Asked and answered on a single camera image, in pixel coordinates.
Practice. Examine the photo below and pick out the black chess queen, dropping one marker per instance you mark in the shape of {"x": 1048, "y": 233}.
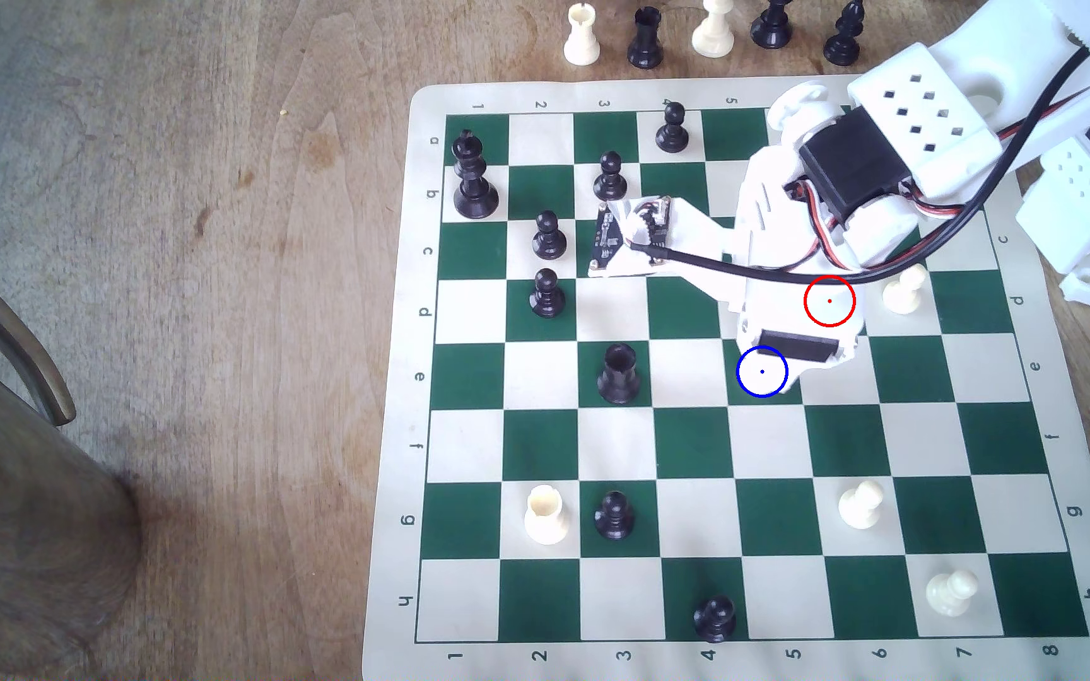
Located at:
{"x": 772, "y": 28}

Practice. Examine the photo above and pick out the black chess king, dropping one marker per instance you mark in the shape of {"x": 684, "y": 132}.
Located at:
{"x": 474, "y": 189}

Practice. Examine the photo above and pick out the black chess pawn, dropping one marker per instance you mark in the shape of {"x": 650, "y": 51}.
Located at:
{"x": 714, "y": 620}
{"x": 546, "y": 298}
{"x": 610, "y": 178}
{"x": 672, "y": 134}
{"x": 614, "y": 518}
{"x": 550, "y": 241}

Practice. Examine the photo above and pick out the white chess pawn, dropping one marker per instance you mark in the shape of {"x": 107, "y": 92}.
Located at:
{"x": 713, "y": 33}
{"x": 904, "y": 295}
{"x": 859, "y": 507}
{"x": 948, "y": 594}

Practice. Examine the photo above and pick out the green and white chess mat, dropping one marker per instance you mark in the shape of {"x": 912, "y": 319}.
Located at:
{"x": 692, "y": 443}

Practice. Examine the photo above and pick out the white chess rook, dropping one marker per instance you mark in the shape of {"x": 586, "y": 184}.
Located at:
{"x": 582, "y": 38}
{"x": 546, "y": 518}

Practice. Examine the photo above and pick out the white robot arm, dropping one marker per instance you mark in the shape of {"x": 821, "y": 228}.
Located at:
{"x": 923, "y": 113}

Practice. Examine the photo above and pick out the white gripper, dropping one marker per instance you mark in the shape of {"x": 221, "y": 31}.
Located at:
{"x": 798, "y": 347}

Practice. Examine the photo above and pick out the black chess rook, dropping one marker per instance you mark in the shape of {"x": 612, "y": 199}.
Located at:
{"x": 619, "y": 376}
{"x": 645, "y": 43}

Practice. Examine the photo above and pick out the camera circuit board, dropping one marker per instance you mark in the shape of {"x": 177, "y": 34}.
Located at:
{"x": 613, "y": 236}

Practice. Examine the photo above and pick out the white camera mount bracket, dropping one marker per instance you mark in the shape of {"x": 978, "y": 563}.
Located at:
{"x": 692, "y": 236}

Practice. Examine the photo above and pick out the dark wooden chair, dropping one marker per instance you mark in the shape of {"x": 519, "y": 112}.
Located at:
{"x": 25, "y": 530}

